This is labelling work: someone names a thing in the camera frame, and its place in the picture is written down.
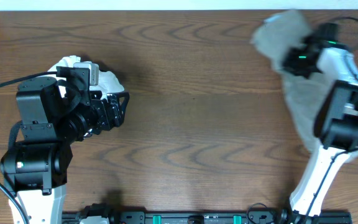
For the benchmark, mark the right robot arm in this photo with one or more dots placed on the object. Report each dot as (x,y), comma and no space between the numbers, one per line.
(336,124)

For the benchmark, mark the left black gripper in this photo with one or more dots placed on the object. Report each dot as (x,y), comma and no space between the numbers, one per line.
(110,111)

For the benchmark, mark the white crumpled garment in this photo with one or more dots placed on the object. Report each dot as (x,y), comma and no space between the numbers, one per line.
(107,81)

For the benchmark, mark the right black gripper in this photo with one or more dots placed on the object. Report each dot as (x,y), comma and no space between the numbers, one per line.
(286,63)

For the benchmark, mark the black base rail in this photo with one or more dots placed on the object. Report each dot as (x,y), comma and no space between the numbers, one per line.
(102,213)

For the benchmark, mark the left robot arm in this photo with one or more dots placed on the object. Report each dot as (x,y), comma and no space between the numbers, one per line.
(54,114)

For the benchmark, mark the khaki green shorts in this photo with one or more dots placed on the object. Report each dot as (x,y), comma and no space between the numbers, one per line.
(303,96)

